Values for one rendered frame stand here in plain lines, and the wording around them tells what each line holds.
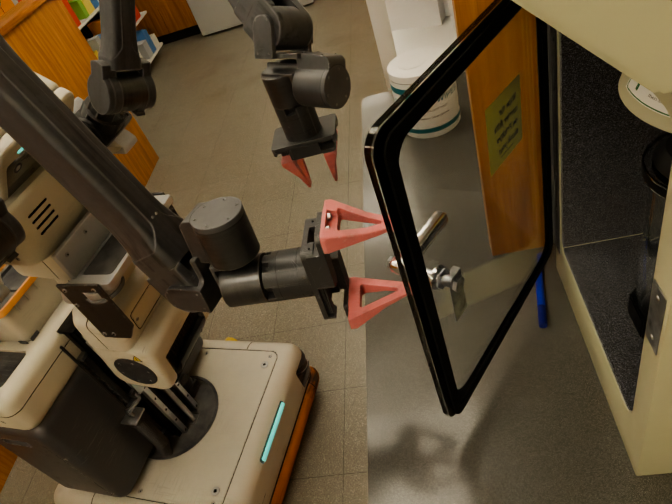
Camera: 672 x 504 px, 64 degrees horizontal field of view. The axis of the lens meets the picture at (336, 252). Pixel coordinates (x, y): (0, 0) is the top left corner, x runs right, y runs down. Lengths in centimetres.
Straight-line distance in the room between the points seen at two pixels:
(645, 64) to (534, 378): 51
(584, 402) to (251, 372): 121
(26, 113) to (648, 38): 52
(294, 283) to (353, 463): 128
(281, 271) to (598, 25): 39
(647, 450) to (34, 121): 69
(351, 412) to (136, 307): 92
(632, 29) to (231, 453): 149
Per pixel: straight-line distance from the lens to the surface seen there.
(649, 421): 60
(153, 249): 61
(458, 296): 53
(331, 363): 202
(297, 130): 81
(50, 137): 61
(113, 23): 110
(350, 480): 179
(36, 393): 143
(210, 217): 56
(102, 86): 112
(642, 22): 31
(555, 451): 71
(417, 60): 118
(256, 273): 59
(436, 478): 70
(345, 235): 53
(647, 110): 48
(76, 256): 110
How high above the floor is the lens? 158
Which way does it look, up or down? 41 degrees down
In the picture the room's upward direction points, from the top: 22 degrees counter-clockwise
